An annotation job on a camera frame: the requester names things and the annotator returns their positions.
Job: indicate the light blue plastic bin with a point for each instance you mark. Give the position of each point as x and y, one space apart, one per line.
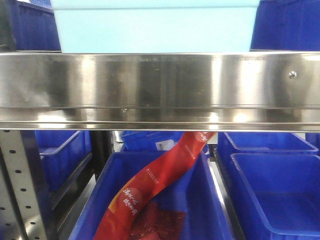
154 26

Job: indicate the dark blue bin left shelf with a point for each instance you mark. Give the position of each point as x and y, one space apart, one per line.
61 151

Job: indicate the dark blue bin rear centre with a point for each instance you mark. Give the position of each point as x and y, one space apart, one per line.
152 141

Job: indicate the dark blue bin behind right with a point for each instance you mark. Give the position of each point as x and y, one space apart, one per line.
263 143

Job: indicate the dark blue bin with package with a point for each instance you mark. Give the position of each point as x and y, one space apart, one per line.
194 193

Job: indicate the red snack package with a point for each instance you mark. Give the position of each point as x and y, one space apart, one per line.
147 183

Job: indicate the dark blue bin front right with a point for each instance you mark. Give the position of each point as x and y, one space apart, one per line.
277 196

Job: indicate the dark blue bin top right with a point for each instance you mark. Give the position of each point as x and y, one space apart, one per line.
292 25

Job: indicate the dark blue bin top left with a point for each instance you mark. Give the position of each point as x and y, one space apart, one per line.
33 25

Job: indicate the perforated steel shelf post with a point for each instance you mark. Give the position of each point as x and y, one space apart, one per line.
29 202

